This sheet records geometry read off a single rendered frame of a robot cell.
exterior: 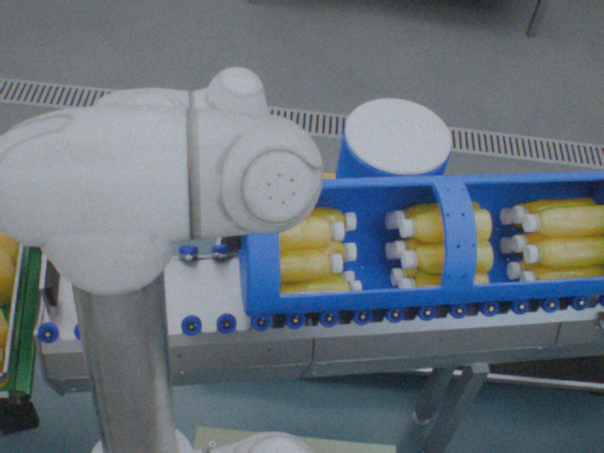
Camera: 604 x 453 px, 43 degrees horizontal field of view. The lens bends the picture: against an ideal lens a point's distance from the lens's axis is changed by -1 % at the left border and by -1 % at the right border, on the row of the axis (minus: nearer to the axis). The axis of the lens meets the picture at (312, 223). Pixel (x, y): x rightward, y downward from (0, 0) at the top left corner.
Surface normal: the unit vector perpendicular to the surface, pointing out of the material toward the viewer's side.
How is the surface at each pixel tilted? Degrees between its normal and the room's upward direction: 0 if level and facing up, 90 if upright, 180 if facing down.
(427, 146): 0
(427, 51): 0
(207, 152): 26
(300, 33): 0
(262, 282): 66
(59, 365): 70
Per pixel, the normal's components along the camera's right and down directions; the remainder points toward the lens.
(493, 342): 0.15, 0.51
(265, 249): 0.15, 0.00
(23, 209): -0.18, 0.40
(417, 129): 0.10, -0.63
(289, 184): 0.31, 0.22
